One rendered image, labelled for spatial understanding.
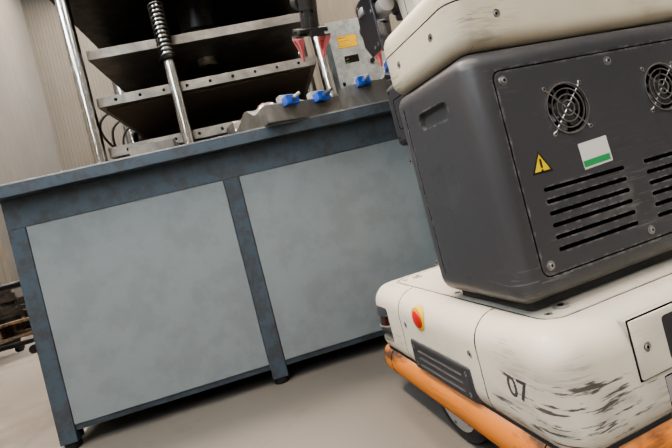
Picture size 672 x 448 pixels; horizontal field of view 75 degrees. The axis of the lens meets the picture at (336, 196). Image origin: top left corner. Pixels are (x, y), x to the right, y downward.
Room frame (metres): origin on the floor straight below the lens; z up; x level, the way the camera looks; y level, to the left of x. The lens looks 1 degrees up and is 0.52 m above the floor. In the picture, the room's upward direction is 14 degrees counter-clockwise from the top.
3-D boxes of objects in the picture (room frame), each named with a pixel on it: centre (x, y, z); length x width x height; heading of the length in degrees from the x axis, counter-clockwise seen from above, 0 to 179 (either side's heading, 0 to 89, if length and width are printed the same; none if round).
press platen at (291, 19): (2.58, 0.53, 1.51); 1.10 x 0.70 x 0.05; 99
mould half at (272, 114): (1.61, 0.14, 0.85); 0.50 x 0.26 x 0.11; 26
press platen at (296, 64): (2.57, 0.53, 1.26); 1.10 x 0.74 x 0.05; 99
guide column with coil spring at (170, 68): (2.16, 0.64, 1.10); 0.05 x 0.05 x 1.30
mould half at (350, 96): (1.75, -0.20, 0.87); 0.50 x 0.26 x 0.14; 9
